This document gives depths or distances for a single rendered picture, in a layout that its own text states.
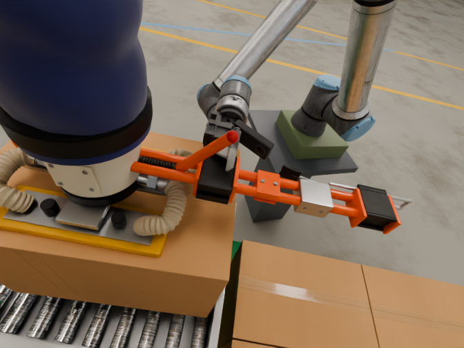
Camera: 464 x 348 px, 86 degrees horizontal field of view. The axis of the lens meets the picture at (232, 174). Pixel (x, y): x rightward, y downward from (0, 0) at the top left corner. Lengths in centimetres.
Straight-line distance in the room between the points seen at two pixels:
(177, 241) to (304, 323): 75
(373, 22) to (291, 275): 98
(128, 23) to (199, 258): 44
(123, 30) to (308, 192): 43
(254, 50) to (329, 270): 100
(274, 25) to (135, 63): 54
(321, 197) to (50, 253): 56
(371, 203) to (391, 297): 90
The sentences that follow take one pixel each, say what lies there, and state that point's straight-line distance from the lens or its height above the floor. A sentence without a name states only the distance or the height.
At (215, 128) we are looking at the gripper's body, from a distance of 58.
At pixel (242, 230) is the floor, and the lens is 187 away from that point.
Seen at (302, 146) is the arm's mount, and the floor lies 85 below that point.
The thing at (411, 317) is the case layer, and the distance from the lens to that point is 150.
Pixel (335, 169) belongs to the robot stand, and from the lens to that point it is 142.
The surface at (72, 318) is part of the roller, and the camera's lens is 113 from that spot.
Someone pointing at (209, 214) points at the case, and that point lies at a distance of 62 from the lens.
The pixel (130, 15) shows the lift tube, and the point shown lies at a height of 149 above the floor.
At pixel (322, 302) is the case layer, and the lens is 126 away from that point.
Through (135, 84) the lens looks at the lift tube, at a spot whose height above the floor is 140.
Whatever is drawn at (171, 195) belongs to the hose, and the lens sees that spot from 54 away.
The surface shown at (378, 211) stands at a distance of 61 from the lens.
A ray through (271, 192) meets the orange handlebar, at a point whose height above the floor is 122.
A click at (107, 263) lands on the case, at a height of 108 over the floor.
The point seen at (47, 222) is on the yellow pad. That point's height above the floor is 110.
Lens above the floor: 162
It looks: 49 degrees down
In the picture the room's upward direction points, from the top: 17 degrees clockwise
